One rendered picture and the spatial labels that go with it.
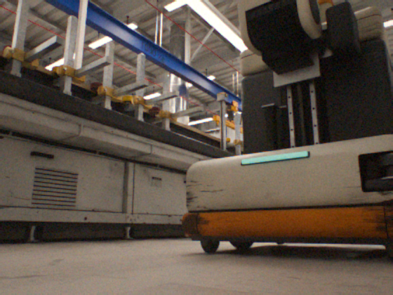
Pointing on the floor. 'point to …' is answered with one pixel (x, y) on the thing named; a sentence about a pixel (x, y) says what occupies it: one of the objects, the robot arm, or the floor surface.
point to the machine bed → (85, 187)
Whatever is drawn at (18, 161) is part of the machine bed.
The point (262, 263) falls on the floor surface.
